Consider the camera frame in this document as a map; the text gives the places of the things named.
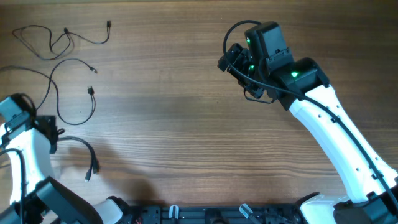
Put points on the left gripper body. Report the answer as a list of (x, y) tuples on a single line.
[(52, 120)]

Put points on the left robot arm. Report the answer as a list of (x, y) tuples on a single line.
[(28, 139)]

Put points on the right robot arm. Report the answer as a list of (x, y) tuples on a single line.
[(265, 66)]

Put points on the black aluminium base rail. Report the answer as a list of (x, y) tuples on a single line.
[(265, 214)]

